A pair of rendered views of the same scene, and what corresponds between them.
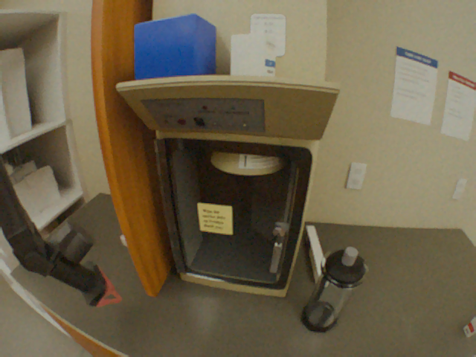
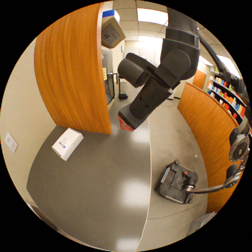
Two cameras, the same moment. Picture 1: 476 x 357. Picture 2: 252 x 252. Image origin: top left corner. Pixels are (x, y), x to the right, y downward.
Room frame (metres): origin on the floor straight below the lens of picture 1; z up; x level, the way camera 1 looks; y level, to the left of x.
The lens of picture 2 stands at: (0.29, 0.51, 1.24)
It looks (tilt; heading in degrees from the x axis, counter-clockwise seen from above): 44 degrees down; 268
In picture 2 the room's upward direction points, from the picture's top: straight up
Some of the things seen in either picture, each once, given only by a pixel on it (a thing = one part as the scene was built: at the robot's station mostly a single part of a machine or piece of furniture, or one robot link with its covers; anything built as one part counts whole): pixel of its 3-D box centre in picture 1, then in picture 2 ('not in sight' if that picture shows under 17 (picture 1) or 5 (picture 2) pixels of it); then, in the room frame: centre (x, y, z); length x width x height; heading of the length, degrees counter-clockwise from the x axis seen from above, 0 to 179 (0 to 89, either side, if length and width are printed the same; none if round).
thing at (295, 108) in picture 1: (223, 107); (111, 35); (0.35, 0.02, 1.46); 0.32 x 0.11 x 0.10; 80
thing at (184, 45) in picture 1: (177, 49); (107, 19); (0.36, 0.10, 1.56); 0.10 x 0.10 x 0.09; 80
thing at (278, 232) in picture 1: (276, 251); (115, 78); (0.35, -0.09, 1.17); 0.05 x 0.03 x 0.10; 169
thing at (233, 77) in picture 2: not in sight; (232, 80); (-0.47, 0.29, 1.45); 0.09 x 0.08 x 0.12; 49
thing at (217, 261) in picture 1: (230, 227); (105, 77); (0.40, 0.01, 1.19); 0.30 x 0.01 x 0.40; 79
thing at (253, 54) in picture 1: (253, 56); not in sight; (0.34, -0.02, 1.54); 0.05 x 0.05 x 0.06; 65
